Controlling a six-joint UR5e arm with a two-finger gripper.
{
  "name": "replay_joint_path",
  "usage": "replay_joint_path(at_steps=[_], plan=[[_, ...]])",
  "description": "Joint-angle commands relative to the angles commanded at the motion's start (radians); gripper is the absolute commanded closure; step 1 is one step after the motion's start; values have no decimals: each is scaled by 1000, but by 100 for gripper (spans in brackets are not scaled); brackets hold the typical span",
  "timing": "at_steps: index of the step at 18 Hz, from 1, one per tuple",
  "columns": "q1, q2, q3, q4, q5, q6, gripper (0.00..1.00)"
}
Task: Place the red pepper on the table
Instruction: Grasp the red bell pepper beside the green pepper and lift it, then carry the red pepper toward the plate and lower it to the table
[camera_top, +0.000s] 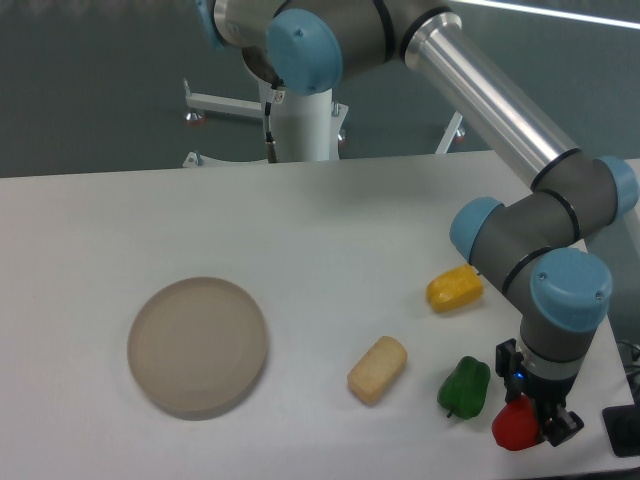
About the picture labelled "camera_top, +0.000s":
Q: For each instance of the green toy pepper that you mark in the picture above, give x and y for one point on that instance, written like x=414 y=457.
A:
x=463 y=392

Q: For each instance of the beige round plate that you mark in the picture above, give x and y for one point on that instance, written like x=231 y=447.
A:
x=197 y=347

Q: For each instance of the yellow toy pepper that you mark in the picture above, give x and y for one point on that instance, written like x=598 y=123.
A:
x=454 y=289

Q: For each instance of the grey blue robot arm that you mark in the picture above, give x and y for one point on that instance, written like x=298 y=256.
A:
x=526 y=250

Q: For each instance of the beige toy bread loaf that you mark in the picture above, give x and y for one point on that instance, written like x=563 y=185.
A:
x=377 y=370

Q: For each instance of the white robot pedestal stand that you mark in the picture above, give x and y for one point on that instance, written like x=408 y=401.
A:
x=295 y=128

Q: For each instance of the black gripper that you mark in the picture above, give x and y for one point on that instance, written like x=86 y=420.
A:
x=546 y=382

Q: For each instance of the red toy pepper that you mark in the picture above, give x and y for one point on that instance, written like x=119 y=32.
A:
x=515 y=428

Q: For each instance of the black device at table edge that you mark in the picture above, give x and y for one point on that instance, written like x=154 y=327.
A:
x=622 y=422

